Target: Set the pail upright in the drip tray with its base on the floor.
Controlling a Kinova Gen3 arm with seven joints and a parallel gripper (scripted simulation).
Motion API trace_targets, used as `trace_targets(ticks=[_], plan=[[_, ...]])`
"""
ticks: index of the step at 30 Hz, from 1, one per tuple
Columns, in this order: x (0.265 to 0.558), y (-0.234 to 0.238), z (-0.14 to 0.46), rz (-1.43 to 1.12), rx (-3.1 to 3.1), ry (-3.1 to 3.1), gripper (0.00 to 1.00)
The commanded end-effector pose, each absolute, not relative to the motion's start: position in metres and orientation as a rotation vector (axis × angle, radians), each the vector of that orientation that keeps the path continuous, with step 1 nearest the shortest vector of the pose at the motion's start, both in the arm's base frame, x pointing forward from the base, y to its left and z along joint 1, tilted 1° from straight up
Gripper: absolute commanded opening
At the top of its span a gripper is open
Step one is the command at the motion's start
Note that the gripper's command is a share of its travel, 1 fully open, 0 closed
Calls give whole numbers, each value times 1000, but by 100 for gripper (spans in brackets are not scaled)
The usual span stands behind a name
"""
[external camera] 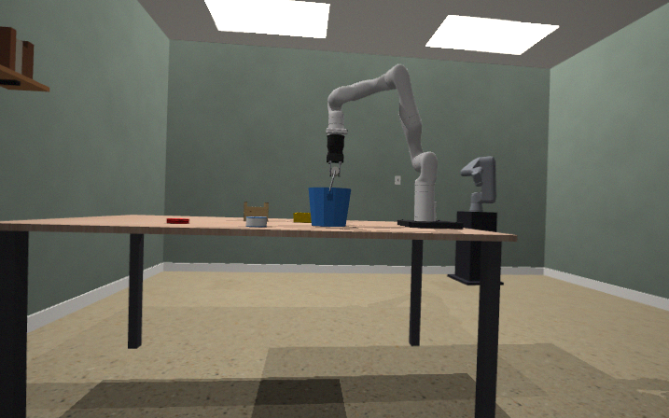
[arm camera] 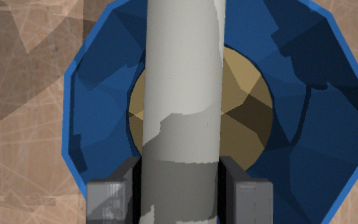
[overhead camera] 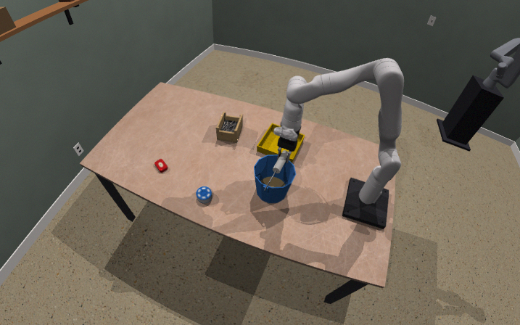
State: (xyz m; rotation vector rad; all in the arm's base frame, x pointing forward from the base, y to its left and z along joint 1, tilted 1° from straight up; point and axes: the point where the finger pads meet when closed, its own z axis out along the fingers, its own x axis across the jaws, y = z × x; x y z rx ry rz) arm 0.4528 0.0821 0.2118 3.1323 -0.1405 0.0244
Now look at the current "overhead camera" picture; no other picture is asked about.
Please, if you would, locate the small brown wooden crate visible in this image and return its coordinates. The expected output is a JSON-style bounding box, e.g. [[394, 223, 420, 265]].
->
[[216, 112, 243, 143]]

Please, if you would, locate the yellow shallow tray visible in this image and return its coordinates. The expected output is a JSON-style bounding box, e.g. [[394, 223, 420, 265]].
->
[[257, 123, 305, 162]]

